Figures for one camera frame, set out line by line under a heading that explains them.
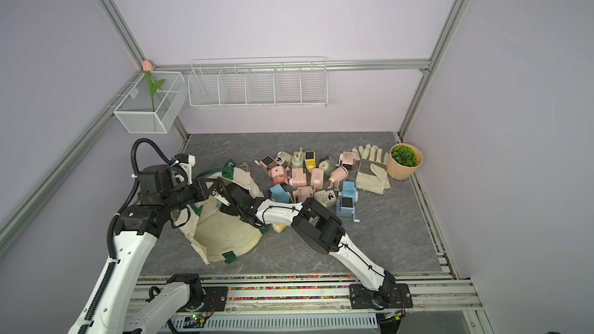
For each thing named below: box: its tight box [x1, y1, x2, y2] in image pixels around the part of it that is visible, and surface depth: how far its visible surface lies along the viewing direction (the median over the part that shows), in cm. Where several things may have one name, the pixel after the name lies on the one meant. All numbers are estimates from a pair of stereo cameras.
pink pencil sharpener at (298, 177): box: [291, 167, 308, 188], surface depth 101 cm
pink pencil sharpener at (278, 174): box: [270, 165, 287, 186], surface depth 101 cm
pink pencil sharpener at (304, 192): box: [297, 185, 314, 203], surface depth 95 cm
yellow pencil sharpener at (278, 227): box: [270, 222, 287, 234], surface depth 87 cm
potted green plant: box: [386, 143, 424, 181], surface depth 101 cm
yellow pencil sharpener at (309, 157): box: [303, 150, 317, 174], surface depth 104 cm
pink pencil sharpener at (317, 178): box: [310, 167, 325, 192], surface depth 98 cm
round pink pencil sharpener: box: [328, 166, 349, 189], surface depth 98 cm
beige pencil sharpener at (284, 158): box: [276, 150, 293, 169], surface depth 107 cm
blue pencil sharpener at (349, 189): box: [341, 180, 359, 203], surface depth 96 cm
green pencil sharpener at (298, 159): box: [291, 146, 305, 169], surface depth 104 cm
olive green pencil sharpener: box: [318, 156, 337, 177], surface depth 103 cm
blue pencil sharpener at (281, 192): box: [268, 182, 296, 204], surface depth 95 cm
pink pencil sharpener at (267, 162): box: [253, 154, 277, 178], surface depth 103 cm
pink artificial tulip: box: [141, 60, 165, 113], surface depth 93 cm
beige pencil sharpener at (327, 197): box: [313, 189, 337, 208], surface depth 96 cm
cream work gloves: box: [351, 143, 392, 195], surface depth 107 cm
